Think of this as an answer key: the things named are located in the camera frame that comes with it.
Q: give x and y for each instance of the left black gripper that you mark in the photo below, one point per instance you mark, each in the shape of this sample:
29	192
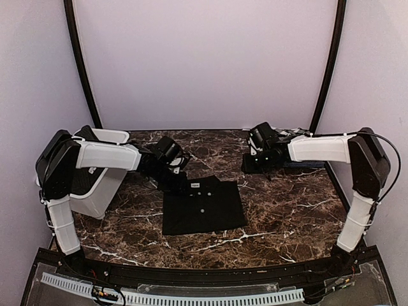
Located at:
178	187

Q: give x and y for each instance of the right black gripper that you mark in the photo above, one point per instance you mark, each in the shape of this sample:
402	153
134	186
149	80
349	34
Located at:
248	167

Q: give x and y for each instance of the black long sleeve shirt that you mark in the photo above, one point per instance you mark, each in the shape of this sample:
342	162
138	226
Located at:
208	205

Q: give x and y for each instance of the blue checked shirt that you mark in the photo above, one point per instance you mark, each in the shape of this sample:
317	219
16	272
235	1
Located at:
304	164

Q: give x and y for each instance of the black white plaid shirt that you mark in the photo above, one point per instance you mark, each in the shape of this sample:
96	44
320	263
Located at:
291	132

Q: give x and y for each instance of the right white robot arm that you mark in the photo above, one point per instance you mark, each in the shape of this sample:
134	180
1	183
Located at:
374	164

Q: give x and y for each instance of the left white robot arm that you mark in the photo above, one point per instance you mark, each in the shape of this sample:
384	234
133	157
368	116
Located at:
151	162

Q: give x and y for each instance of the white plastic bin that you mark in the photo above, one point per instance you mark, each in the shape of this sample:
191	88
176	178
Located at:
55	171

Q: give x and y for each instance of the black patterned shirt in bin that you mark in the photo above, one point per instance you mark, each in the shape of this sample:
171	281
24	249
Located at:
85	178

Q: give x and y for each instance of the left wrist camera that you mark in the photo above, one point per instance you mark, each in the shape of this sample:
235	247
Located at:
178	164

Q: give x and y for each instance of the black curved table rail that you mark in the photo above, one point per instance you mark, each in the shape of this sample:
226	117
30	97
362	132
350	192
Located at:
308	272

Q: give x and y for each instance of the white slotted cable duct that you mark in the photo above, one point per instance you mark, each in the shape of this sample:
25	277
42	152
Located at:
148	294

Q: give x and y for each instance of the right black frame post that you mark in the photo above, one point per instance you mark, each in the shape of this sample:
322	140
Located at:
330	64

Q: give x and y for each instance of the black frame post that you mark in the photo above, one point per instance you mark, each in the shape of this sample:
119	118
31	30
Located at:
330	64
80	63

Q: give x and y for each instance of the left black frame post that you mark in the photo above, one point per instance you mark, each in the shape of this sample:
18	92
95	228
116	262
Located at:
80	63

